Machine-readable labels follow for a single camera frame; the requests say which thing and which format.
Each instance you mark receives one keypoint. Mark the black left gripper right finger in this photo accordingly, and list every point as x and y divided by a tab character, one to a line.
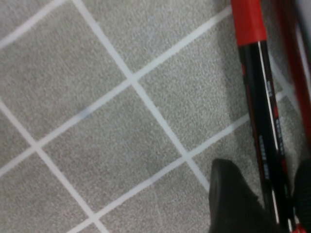
305	189

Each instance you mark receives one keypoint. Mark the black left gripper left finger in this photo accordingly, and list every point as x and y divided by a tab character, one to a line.
233	206

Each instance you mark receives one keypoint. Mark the red and black pen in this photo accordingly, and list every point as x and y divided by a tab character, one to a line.
262	121

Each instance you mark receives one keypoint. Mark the grey checked tablecloth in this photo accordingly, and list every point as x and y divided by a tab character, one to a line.
97	121

